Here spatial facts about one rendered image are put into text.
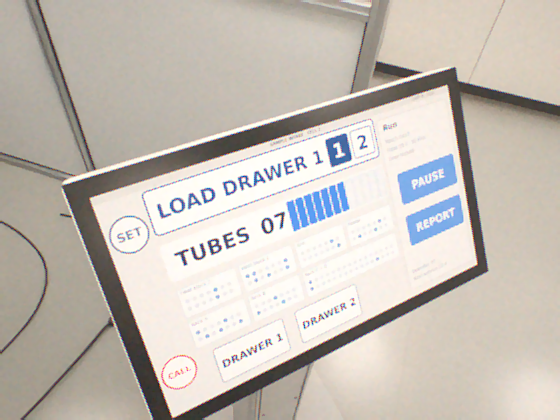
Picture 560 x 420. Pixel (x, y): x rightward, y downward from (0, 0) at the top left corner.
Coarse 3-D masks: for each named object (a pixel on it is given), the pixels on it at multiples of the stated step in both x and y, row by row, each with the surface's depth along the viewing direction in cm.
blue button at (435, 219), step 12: (444, 204) 66; (456, 204) 67; (408, 216) 64; (420, 216) 65; (432, 216) 66; (444, 216) 66; (456, 216) 67; (408, 228) 64; (420, 228) 65; (432, 228) 66; (444, 228) 67; (420, 240) 65
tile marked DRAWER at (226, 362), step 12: (276, 324) 58; (240, 336) 56; (252, 336) 57; (264, 336) 57; (276, 336) 58; (216, 348) 55; (228, 348) 56; (240, 348) 56; (252, 348) 57; (264, 348) 58; (276, 348) 58; (288, 348) 59; (216, 360) 55; (228, 360) 56; (240, 360) 56; (252, 360) 57; (264, 360) 58; (228, 372) 56; (240, 372) 57
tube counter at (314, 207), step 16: (352, 176) 59; (368, 176) 60; (384, 176) 61; (304, 192) 57; (320, 192) 58; (336, 192) 59; (352, 192) 60; (368, 192) 61; (384, 192) 62; (272, 208) 56; (288, 208) 56; (304, 208) 57; (320, 208) 58; (336, 208) 59; (352, 208) 60; (272, 224) 56; (288, 224) 57; (304, 224) 58; (272, 240) 56
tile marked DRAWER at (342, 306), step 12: (348, 288) 61; (324, 300) 60; (336, 300) 61; (348, 300) 62; (300, 312) 59; (312, 312) 60; (324, 312) 60; (336, 312) 61; (348, 312) 62; (360, 312) 63; (300, 324) 59; (312, 324) 60; (324, 324) 61; (336, 324) 61; (312, 336) 60
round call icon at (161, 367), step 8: (184, 352) 53; (192, 352) 54; (168, 360) 53; (176, 360) 53; (184, 360) 54; (192, 360) 54; (160, 368) 53; (168, 368) 53; (176, 368) 53; (184, 368) 54; (192, 368) 54; (160, 376) 53; (168, 376) 53; (176, 376) 53; (184, 376) 54; (192, 376) 54; (200, 376) 55; (168, 384) 53; (176, 384) 54; (184, 384) 54; (192, 384) 54; (168, 392) 53; (176, 392) 54
